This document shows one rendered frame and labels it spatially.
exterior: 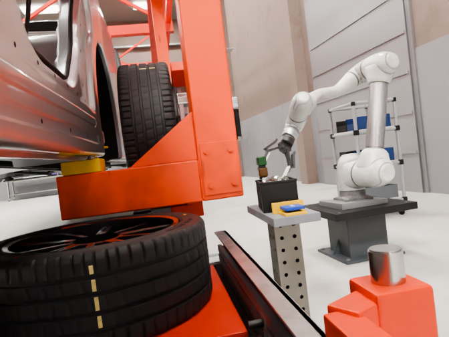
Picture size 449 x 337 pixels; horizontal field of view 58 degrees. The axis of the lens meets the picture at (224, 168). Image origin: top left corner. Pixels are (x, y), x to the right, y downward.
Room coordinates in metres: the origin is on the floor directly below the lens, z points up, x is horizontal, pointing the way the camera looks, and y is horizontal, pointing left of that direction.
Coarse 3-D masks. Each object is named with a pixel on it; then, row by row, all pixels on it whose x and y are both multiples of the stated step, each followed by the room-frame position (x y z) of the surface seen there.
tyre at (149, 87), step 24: (120, 72) 1.83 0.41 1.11; (144, 72) 1.83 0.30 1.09; (168, 72) 1.86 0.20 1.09; (120, 96) 1.74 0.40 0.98; (144, 96) 1.75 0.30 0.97; (168, 96) 1.76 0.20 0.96; (120, 120) 1.72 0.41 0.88; (144, 120) 1.72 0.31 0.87; (168, 120) 1.74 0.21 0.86; (144, 144) 1.73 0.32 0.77
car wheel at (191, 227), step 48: (48, 240) 1.35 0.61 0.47; (96, 240) 1.29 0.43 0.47; (144, 240) 0.98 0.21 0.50; (192, 240) 1.09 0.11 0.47; (0, 288) 0.92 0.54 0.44; (48, 288) 0.89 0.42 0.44; (96, 288) 0.91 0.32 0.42; (144, 288) 0.95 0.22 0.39; (192, 288) 1.06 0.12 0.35; (0, 336) 0.94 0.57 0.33; (48, 336) 0.90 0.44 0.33; (96, 336) 0.90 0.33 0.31; (144, 336) 0.95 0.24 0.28
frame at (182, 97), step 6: (174, 90) 2.18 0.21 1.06; (180, 90) 1.84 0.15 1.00; (174, 96) 2.21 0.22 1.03; (180, 96) 1.81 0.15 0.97; (186, 96) 1.81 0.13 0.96; (174, 102) 2.24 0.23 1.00; (180, 102) 1.80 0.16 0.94; (186, 102) 1.81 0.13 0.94; (180, 108) 1.80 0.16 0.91; (180, 114) 1.80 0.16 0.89; (180, 120) 1.84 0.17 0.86
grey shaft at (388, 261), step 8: (376, 248) 0.49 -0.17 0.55; (384, 248) 0.48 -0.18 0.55; (392, 248) 0.48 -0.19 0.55; (400, 248) 0.48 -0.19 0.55; (368, 256) 0.49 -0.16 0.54; (376, 256) 0.47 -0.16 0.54; (384, 256) 0.47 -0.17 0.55; (392, 256) 0.47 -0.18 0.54; (400, 256) 0.47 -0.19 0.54; (376, 264) 0.47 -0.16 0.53; (384, 264) 0.47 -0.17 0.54; (392, 264) 0.47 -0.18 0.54; (400, 264) 0.47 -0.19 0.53; (376, 272) 0.47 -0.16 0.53; (384, 272) 0.47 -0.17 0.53; (392, 272) 0.47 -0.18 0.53; (400, 272) 0.47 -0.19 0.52; (376, 280) 0.48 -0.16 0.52; (384, 280) 0.47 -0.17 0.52; (392, 280) 0.47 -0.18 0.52; (400, 280) 0.47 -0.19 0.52
